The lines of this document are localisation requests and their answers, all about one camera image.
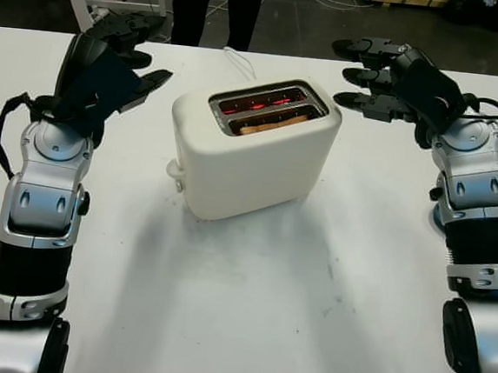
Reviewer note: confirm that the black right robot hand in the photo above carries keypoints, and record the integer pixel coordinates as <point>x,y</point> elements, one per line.
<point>432,89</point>

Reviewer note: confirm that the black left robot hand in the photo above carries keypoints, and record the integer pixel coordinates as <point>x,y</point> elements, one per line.
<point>78,62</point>

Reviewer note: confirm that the slice of toast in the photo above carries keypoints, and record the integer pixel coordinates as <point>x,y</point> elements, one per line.
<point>276,125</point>

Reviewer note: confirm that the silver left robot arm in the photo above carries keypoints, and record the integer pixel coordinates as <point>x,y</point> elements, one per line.
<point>44,186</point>

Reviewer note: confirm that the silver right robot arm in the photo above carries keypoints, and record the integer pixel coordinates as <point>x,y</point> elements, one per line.
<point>471,184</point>

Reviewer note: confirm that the person in black trousers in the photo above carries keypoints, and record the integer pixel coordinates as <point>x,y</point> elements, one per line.
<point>203,8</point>

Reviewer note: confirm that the cream two-slot toaster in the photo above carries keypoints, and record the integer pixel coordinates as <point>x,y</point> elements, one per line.
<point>241,173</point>

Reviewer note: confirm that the black bag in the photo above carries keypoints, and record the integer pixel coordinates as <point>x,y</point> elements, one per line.
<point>486,13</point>

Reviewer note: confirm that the blue plastic tray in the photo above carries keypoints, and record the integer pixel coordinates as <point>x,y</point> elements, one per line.
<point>438,220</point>

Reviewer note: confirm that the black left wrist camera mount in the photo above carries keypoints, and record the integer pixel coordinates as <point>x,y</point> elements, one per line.
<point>105,82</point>

